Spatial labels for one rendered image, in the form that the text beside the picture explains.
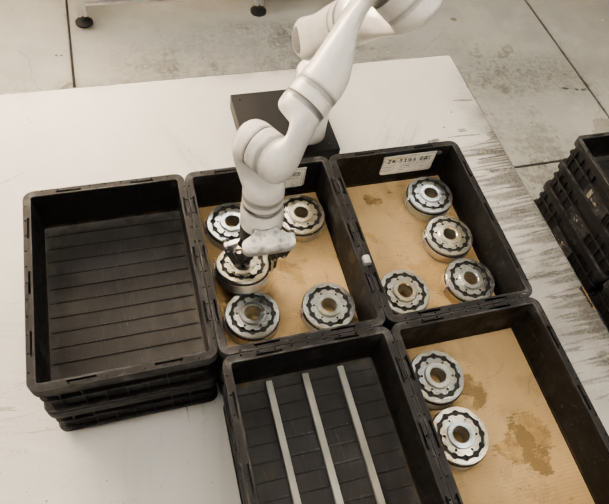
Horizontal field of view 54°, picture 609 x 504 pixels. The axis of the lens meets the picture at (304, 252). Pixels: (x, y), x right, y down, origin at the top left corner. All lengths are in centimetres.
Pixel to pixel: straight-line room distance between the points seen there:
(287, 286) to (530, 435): 53
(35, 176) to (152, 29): 164
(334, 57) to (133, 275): 58
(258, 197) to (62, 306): 45
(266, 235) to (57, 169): 71
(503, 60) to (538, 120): 42
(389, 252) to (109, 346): 59
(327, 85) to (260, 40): 215
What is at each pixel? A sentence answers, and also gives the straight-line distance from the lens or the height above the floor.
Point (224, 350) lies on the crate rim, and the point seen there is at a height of 93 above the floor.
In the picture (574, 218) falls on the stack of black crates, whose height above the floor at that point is 40.
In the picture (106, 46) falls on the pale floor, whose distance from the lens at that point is 300.
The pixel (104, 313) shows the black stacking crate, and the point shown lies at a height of 83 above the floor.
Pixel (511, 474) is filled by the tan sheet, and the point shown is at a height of 83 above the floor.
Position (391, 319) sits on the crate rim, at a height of 93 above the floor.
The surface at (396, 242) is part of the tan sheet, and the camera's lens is 129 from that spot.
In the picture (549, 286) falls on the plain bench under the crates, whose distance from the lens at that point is 154.
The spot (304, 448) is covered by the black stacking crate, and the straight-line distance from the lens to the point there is 107.
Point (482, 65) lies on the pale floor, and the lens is 321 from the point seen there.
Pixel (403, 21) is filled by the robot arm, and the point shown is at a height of 133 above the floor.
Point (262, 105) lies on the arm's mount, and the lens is 161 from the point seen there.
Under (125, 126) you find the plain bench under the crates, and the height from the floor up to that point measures 70.
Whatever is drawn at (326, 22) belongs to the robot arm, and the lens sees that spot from 117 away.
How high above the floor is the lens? 186
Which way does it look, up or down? 57 degrees down
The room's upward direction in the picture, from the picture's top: 12 degrees clockwise
